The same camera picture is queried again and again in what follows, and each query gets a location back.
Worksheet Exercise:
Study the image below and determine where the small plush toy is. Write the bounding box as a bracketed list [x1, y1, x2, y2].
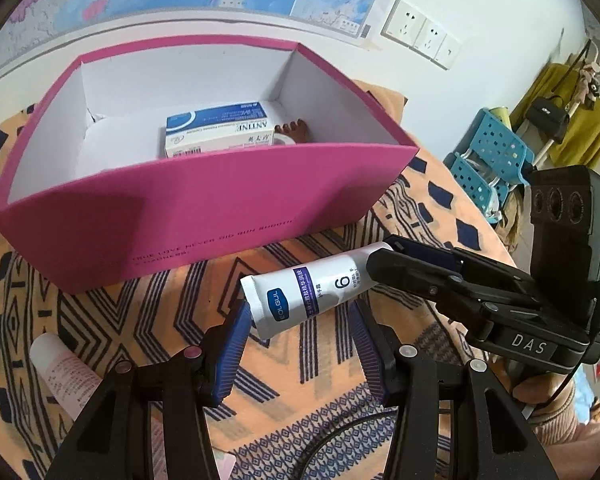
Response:
[577, 60, 600, 106]

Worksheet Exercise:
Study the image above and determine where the thin black cable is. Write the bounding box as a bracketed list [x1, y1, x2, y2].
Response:
[312, 412, 398, 461]

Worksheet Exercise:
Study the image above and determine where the white wall socket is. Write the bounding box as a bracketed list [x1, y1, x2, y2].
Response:
[432, 32, 462, 71]
[381, 0, 427, 43]
[412, 17, 451, 58]

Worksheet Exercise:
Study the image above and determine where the orange patterned blanket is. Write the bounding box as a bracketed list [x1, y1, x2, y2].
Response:
[0, 77, 531, 480]

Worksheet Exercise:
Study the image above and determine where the pink and white tube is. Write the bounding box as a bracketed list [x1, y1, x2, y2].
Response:
[29, 334, 103, 421]

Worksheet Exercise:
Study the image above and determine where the blue plastic basket rack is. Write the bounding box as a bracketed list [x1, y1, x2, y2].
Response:
[445, 107, 533, 221]

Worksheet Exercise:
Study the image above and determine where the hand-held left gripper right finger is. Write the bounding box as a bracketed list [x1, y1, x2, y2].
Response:
[349, 305, 561, 480]

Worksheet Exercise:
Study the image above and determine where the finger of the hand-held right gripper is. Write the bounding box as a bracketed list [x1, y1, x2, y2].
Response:
[366, 249, 486, 313]
[381, 232, 546, 306]

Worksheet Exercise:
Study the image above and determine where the black handbag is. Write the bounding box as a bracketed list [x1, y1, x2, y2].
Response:
[524, 94, 571, 143]

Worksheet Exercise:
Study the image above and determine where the white coat rack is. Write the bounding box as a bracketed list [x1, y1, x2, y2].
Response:
[532, 35, 600, 171]

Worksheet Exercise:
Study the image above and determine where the blue and white medicine box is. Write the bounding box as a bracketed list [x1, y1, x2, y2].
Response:
[160, 101, 281, 160]

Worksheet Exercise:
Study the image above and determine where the pink cardboard box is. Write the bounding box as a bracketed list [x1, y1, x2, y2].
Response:
[0, 42, 421, 295]

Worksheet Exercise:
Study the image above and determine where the person's right forearm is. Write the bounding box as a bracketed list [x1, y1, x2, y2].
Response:
[527, 377, 600, 466]

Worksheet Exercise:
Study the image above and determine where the yellow coat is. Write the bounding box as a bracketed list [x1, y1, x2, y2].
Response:
[510, 62, 600, 168]

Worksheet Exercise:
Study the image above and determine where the white tube with purple label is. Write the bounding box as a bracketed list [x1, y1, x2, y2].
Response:
[240, 241, 393, 338]

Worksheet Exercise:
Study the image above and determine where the pink packet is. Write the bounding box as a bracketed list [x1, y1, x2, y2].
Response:
[212, 452, 238, 480]

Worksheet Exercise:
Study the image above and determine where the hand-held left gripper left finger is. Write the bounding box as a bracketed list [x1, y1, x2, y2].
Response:
[45, 300, 253, 480]

